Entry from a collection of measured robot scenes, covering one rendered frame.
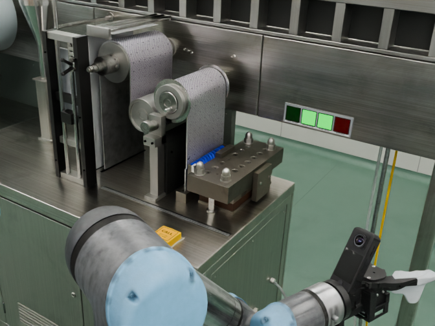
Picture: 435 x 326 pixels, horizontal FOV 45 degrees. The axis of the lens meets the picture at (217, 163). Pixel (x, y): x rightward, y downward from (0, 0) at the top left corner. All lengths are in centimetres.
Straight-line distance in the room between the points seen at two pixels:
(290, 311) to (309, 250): 241
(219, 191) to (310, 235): 177
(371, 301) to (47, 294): 148
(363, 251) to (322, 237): 247
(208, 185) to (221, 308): 84
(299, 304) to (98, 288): 37
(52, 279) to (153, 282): 156
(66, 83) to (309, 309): 128
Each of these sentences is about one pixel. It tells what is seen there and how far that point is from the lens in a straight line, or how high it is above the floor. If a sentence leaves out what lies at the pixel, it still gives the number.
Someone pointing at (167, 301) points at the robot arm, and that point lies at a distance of 60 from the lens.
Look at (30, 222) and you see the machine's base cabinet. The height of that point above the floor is 76.
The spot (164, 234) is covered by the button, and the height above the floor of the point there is 92.
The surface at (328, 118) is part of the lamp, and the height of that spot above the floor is 120.
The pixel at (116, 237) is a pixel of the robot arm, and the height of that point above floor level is 146.
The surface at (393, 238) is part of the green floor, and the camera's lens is 355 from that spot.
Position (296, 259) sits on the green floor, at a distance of 318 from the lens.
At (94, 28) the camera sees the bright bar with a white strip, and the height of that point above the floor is 145.
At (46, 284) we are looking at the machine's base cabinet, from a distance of 218.
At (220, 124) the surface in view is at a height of 112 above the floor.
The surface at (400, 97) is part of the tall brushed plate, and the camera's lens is 175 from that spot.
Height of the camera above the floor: 181
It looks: 25 degrees down
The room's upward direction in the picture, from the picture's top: 3 degrees clockwise
